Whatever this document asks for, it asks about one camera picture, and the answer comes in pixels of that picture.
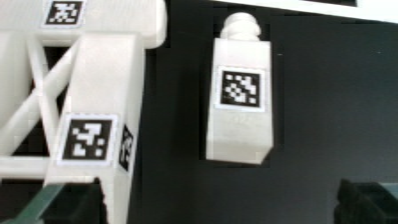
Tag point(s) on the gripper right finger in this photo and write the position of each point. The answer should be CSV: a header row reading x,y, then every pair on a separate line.
x,y
366,203

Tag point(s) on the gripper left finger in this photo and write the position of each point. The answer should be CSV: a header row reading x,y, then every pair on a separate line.
x,y
66,204

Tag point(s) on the white chair leg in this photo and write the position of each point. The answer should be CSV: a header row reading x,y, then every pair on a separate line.
x,y
240,113

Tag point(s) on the white sheet with tags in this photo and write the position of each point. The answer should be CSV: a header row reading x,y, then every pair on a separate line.
x,y
377,10

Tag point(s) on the white chair back frame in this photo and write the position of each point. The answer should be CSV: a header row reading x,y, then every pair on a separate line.
x,y
73,45

